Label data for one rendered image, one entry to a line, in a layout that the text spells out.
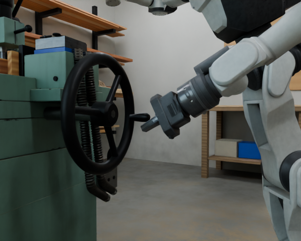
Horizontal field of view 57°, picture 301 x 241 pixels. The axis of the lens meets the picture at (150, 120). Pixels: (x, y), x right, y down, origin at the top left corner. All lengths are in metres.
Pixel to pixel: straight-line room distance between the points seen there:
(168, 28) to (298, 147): 3.64
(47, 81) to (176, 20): 3.77
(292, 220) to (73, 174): 0.69
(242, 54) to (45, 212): 0.62
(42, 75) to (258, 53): 0.51
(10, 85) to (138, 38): 4.06
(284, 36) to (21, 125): 0.62
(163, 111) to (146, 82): 3.79
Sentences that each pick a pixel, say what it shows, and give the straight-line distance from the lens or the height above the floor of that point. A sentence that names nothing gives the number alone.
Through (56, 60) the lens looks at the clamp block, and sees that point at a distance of 0.72.
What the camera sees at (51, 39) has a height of 0.99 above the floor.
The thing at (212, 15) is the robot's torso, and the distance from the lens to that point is 0.96.
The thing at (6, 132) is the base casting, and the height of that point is 0.77.
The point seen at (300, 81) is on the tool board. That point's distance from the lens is 3.76.
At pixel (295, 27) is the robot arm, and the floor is 0.99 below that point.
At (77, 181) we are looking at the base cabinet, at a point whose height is 0.60.
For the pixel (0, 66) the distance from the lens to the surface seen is 0.83.
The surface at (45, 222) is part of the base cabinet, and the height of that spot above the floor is 0.52.
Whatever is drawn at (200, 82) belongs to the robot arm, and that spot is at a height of 0.88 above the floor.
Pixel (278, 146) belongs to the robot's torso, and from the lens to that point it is 0.97.
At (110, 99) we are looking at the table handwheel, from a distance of 0.69.
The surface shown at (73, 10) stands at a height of 2.00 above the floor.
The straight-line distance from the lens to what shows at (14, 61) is 0.84.
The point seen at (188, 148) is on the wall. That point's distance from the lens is 4.16.
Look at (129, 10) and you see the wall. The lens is 4.93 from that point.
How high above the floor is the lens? 0.82
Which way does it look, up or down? 2 degrees down
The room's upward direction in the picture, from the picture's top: straight up
